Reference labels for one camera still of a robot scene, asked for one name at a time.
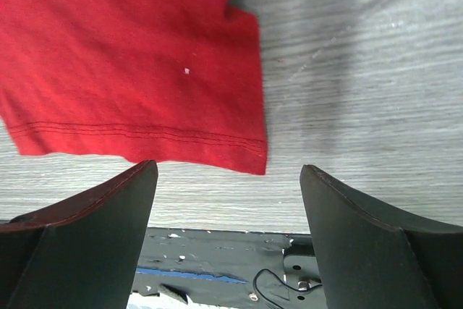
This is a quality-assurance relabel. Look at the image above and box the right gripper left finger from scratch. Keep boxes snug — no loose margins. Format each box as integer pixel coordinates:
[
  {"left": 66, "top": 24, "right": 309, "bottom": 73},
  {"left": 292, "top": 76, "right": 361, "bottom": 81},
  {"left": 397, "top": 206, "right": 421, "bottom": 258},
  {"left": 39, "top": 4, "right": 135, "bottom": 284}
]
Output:
[{"left": 1, "top": 161, "right": 158, "bottom": 308}]

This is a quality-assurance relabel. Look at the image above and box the red t-shirt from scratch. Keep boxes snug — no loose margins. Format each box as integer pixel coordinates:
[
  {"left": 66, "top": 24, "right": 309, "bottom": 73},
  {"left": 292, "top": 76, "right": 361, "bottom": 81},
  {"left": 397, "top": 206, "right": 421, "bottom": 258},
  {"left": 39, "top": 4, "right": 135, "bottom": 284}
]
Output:
[{"left": 1, "top": 0, "right": 268, "bottom": 175}]

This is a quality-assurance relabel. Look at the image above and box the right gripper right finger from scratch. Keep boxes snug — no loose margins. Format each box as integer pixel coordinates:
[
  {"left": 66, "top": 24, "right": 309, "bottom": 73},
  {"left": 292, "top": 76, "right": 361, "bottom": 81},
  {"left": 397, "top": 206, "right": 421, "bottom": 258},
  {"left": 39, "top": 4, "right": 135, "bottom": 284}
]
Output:
[{"left": 300, "top": 165, "right": 462, "bottom": 308}]

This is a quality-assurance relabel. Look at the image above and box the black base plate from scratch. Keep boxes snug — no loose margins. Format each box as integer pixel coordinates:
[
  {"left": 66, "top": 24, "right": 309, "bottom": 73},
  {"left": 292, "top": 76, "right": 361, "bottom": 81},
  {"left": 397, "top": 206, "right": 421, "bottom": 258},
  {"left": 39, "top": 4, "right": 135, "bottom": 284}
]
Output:
[{"left": 132, "top": 227, "right": 327, "bottom": 308}]

